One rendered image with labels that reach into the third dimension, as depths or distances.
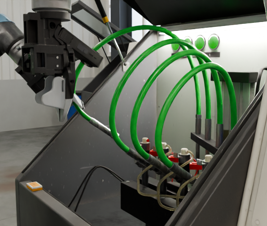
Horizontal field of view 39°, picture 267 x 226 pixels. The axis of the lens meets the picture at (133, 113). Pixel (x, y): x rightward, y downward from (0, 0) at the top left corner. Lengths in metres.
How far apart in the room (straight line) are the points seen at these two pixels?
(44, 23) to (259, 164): 0.49
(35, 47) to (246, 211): 0.51
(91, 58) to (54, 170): 0.58
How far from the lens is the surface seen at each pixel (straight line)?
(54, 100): 0.75
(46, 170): 1.26
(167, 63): 0.85
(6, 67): 7.70
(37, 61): 0.72
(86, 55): 0.78
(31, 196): 1.13
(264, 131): 0.78
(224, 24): 1.16
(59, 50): 0.73
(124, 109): 1.36
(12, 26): 1.14
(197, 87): 1.14
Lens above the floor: 1.31
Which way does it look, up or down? 8 degrees down
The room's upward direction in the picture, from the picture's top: straight up
